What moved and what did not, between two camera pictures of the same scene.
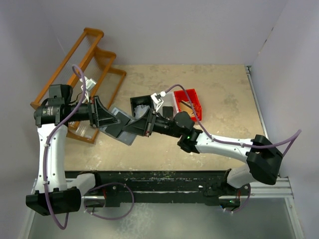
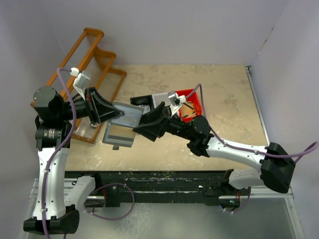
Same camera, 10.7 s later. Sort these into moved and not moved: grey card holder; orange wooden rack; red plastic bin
Moved: grey card holder
Not moved: red plastic bin; orange wooden rack
